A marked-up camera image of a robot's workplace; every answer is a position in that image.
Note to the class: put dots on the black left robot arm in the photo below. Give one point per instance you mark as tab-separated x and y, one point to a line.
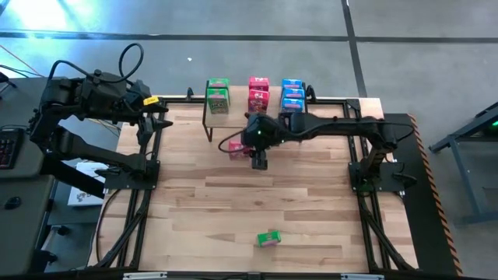
97	153

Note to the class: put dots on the wooden shelf with black legs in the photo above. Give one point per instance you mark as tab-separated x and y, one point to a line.
225	120

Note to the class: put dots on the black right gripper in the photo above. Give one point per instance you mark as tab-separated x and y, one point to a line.
260	132

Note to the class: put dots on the blue Rice Krispies cereal box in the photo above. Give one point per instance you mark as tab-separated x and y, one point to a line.
292	93
292	83
292	105

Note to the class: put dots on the black table clamp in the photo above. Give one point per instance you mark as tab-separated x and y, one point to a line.
310	91
189	93

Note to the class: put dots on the black computer mouse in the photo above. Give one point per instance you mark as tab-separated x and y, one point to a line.
12	203

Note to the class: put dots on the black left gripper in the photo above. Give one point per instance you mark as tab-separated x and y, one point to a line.
146	124

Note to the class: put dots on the grey desk top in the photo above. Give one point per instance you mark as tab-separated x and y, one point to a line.
23	233
13	105

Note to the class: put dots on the small yellow tag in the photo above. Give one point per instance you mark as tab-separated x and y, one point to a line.
151	100

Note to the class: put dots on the black backlit keyboard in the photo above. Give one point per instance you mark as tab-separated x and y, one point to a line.
9	149

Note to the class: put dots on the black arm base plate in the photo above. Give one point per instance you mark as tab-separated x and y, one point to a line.
116	183
391	186

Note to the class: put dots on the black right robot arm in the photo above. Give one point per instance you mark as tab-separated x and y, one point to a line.
342	126

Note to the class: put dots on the green Apple Jacks cereal box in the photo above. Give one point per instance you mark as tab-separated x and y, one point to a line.
268	238
218	102
218	82

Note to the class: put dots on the black desk support beam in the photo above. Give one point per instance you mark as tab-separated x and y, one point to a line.
70	175

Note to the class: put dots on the white cardboard box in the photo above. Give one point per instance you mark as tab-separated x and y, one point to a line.
81	198

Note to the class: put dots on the silver metal bracket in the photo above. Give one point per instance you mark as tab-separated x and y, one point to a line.
144	275
362	277

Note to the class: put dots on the red Froot Loops cereal box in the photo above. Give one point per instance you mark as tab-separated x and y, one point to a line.
235	151
258	102
258	82

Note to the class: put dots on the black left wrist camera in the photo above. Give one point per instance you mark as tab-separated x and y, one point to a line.
140	91

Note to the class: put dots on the black hazard-striped floor mat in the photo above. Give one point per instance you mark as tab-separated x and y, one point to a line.
420	233

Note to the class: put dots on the black aluminium table frame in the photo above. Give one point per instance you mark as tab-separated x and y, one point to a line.
352	104

